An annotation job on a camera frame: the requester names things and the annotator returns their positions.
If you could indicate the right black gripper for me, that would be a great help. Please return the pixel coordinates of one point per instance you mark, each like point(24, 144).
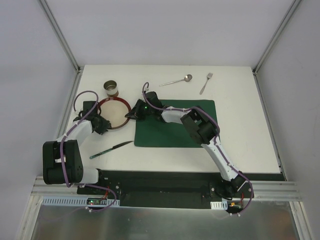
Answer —
point(136, 111)

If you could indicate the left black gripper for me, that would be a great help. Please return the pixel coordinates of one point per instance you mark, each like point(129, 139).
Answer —
point(100, 124)

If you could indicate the red rimmed beige plate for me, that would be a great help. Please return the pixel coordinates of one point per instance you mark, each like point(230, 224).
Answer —
point(114, 109)

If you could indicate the black knife green handle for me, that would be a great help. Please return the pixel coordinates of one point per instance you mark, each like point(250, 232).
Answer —
point(110, 149)

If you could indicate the dark green placemat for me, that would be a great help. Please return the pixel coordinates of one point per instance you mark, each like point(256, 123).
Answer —
point(152, 133)

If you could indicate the steel cup brown base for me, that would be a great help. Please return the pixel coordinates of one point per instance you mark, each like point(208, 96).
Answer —
point(111, 88)

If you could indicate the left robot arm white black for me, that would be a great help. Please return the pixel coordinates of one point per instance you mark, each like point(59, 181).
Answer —
point(61, 158)

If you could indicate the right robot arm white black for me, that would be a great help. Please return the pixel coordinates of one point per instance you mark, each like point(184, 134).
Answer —
point(201, 127)

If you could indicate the silver spoon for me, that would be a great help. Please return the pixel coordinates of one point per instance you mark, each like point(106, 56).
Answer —
point(187, 78)

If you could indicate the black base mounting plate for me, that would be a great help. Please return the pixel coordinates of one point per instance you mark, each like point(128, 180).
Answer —
point(151, 189)

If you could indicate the silver fork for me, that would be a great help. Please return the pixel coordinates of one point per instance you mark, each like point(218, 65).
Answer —
point(208, 77)

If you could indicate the left white cable duct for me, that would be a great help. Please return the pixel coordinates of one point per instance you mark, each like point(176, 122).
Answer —
point(79, 202)

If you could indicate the white cable duct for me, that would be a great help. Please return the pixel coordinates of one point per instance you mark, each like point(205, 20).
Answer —
point(79, 202)
point(219, 205)

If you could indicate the left aluminium frame post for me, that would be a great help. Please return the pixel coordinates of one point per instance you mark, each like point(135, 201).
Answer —
point(59, 34)

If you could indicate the aluminium frame post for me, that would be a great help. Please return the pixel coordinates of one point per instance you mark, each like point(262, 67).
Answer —
point(277, 34)
point(59, 34)

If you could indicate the right white cable duct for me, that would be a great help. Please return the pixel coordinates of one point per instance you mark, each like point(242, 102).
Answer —
point(219, 205)

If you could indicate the front aluminium rail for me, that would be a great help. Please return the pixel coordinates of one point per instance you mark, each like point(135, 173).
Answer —
point(286, 191)

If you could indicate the right aluminium frame post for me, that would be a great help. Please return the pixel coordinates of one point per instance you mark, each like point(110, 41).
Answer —
point(277, 34)

